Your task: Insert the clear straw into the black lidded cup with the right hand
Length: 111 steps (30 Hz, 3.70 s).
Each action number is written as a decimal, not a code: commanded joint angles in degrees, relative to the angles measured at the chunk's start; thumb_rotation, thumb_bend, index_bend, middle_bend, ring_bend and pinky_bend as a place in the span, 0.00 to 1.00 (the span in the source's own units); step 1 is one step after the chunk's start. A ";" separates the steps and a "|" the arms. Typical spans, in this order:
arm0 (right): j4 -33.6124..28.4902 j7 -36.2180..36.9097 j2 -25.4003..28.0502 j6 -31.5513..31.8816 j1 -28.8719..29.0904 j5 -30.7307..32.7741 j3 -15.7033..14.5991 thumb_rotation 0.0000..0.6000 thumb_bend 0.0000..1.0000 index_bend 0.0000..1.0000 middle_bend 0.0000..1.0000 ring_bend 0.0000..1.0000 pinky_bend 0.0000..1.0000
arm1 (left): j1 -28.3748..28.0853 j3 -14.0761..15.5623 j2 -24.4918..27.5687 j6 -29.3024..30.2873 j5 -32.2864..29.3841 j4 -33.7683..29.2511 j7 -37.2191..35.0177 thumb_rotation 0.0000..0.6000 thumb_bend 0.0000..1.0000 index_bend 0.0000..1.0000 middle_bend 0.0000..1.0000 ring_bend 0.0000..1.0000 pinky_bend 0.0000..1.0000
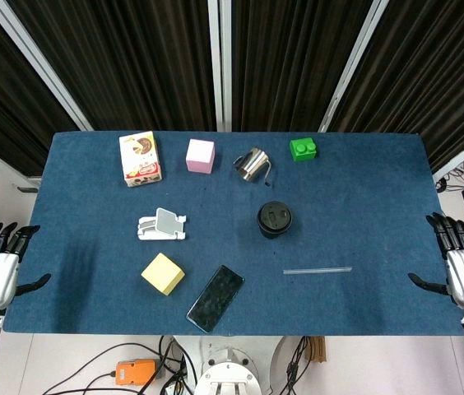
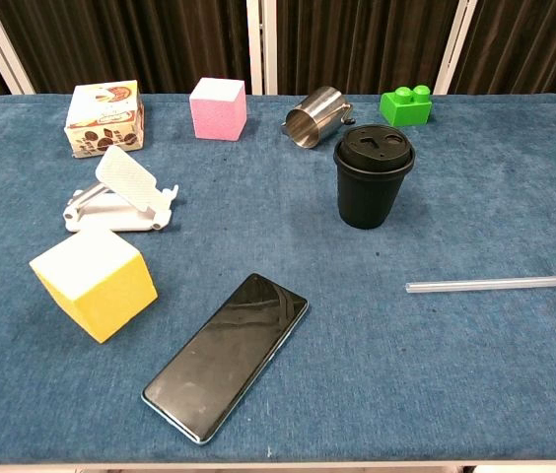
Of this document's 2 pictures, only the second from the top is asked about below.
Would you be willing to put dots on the yellow and white foam cube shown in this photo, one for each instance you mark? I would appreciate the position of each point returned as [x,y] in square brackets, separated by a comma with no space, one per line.
[95,286]

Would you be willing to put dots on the white folding phone stand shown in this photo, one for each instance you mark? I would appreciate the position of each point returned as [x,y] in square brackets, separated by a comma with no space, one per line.
[122,194]

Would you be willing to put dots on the stainless steel cup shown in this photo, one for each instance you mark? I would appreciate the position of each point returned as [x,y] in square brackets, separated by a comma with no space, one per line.
[315,123]

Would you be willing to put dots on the blue table cloth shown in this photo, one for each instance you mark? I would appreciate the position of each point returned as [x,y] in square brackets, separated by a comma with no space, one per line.
[278,295]

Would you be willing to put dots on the printed cookie box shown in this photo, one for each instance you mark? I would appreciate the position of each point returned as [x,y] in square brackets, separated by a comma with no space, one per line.
[105,120]

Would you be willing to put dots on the dark pleated curtain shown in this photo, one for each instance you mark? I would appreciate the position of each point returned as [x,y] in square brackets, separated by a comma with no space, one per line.
[135,44]

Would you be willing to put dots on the pink and white foam cube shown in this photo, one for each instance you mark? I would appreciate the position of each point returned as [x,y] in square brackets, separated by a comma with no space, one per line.
[218,111]

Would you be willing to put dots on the green toy building brick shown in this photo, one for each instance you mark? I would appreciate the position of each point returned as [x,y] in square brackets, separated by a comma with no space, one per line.
[405,107]

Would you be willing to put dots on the black cup lid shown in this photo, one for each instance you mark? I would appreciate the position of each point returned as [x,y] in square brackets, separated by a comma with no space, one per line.
[373,148]

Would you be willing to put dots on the black ribbed cup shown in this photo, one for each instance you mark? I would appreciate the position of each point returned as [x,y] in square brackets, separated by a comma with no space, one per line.
[366,197]

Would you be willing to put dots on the black smartphone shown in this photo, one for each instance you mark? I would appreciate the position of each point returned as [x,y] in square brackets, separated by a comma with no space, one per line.
[226,357]

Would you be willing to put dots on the clear plastic straw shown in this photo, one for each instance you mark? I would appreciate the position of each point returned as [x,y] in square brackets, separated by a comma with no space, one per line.
[490,284]

